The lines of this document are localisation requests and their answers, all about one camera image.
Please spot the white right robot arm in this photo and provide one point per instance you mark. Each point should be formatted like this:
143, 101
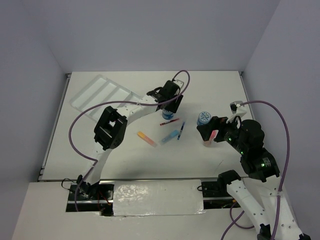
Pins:
271, 217

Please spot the dark blue gel pen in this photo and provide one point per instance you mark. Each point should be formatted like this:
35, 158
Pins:
181, 130

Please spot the orange highlighter marker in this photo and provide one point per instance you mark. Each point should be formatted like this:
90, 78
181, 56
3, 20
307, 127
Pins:
146, 139

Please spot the silver foil cover plate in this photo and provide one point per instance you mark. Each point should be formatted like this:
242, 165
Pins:
157, 198

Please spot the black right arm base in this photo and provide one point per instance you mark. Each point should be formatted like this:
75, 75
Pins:
214, 197

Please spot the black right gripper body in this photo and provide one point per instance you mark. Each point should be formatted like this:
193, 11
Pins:
231, 136

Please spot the blue highlighter marker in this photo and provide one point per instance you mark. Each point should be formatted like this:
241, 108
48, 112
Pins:
169, 137

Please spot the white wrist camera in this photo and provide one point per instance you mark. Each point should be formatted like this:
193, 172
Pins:
180, 85
237, 109

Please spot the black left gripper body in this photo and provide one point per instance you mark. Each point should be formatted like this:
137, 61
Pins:
171, 97

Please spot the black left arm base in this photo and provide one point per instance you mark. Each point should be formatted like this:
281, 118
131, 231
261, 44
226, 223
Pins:
99, 200

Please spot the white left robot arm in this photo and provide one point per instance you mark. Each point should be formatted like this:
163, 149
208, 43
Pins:
110, 129

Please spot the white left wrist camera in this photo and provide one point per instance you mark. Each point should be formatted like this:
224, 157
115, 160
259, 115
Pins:
180, 85

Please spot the blue slime jar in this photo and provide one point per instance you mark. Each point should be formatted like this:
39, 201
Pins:
204, 117
167, 115

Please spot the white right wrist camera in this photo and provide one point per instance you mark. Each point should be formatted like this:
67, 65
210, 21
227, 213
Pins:
237, 109

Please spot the pink capped bottle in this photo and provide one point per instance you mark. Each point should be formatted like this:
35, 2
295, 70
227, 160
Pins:
208, 143

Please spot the red ink refill pen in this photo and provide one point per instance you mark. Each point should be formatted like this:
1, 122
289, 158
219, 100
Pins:
169, 121

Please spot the white compartment tray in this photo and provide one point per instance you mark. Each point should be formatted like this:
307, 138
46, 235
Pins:
87, 90

